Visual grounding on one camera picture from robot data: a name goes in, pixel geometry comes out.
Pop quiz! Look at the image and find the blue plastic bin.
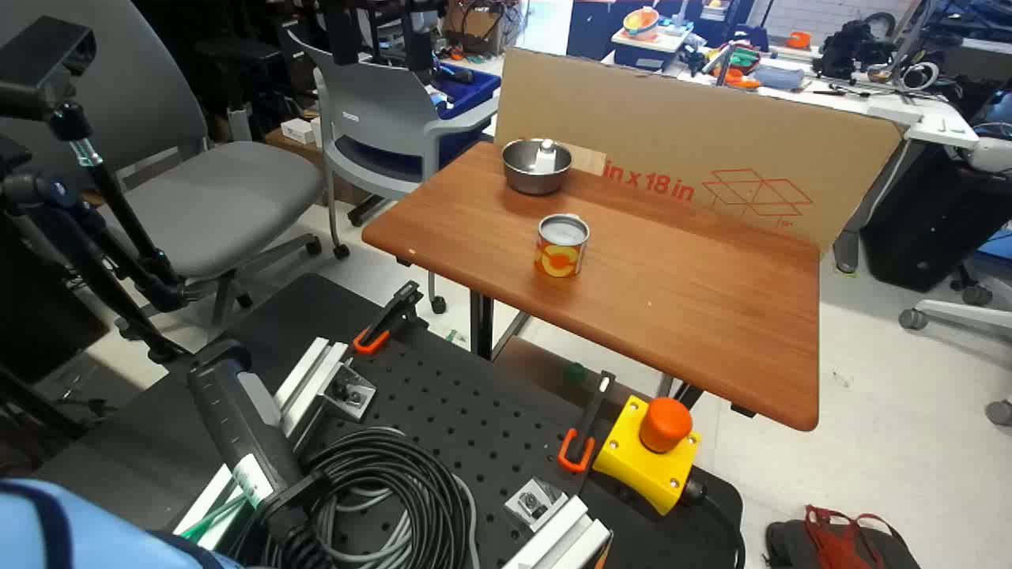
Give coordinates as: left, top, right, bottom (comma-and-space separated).
423, 59, 505, 121

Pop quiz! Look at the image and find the yellow emergency stop button box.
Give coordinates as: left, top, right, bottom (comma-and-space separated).
587, 394, 708, 520

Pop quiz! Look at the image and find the grey chair base with casters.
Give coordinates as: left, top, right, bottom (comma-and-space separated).
899, 297, 1012, 430

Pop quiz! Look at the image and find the glass cup with orange liquid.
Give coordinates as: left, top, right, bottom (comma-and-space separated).
535, 211, 593, 285

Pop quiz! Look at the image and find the stainless steel bowl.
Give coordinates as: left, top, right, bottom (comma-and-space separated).
499, 136, 576, 200

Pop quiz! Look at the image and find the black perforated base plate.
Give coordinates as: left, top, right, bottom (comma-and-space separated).
27, 272, 745, 569

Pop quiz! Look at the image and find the wooden top table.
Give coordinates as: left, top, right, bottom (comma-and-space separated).
361, 139, 825, 432

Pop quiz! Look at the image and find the grey plastic chair on casters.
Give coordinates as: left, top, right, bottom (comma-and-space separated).
281, 27, 499, 263

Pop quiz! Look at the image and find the tray with orange toy food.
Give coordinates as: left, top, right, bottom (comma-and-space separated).
610, 3, 695, 56

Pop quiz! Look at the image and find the aluminium profile rail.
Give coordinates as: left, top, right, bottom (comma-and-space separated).
501, 490, 617, 569
170, 336, 357, 544

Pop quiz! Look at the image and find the black orange bar clamp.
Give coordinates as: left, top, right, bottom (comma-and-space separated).
557, 370, 620, 479
351, 279, 427, 360

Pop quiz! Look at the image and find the brown cardboard panel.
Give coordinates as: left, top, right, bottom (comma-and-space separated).
491, 49, 912, 256

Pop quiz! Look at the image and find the black camera on tripod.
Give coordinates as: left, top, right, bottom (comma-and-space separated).
0, 13, 199, 436

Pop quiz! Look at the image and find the blue fabric object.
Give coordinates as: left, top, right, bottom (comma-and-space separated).
0, 479, 245, 569

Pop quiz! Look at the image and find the black red bag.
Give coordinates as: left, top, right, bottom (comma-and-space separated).
761, 502, 924, 569

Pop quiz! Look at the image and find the coiled black cable bundle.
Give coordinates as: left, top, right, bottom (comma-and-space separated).
257, 424, 484, 569

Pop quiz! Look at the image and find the large grey office chair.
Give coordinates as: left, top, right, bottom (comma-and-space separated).
0, 0, 328, 332

